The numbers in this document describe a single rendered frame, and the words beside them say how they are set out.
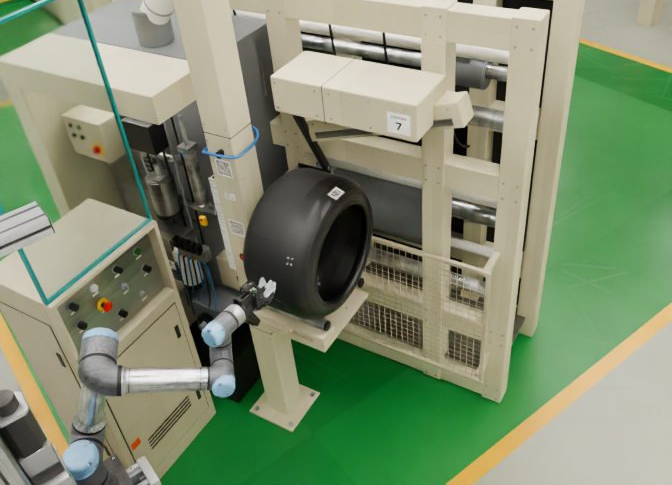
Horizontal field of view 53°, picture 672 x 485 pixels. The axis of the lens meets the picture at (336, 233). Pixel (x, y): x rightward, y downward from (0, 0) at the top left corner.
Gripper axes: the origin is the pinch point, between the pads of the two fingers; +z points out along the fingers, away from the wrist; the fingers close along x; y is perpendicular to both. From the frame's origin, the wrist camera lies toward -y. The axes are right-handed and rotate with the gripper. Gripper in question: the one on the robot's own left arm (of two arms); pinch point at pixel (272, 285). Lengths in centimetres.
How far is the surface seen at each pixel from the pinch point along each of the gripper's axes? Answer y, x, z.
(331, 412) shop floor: -117, 9, 47
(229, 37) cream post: 82, 25, 22
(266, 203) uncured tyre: 24.4, 10.7, 14.6
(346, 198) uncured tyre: 22.8, -12.2, 33.7
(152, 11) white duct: 80, 79, 40
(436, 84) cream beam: 63, -36, 58
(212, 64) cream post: 75, 26, 13
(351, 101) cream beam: 58, -11, 41
